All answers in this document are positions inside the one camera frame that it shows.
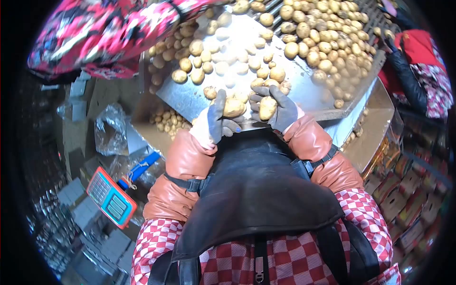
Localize heap of small boxed potatoes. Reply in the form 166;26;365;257
149;106;195;140

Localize person's right fingers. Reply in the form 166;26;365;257
248;85;290;123

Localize person's right hand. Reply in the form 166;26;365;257
248;85;306;133

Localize blue handle with string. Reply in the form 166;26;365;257
117;151;162;190

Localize person's body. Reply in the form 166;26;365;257
130;128;402;285

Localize orange weighing scale display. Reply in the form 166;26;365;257
85;166;138;230

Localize metal sorting table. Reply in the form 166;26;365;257
141;0;388;123

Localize person's left fingers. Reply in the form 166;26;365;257
222;121;243;138

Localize stack of printed cartons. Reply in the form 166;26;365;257
363;118;447;273

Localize black wrist band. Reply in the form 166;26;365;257
290;144;340;179
164;173;214;194

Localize oval yellow potato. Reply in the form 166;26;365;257
259;96;278;121

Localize round yellow potato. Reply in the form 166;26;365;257
223;98;247;118

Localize pile of potatoes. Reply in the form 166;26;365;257
148;0;378;109

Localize person's left hand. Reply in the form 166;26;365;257
189;89;243;150

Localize clear plastic bag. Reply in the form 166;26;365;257
93;103;130;157

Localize person's left thumb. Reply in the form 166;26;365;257
212;89;227;120

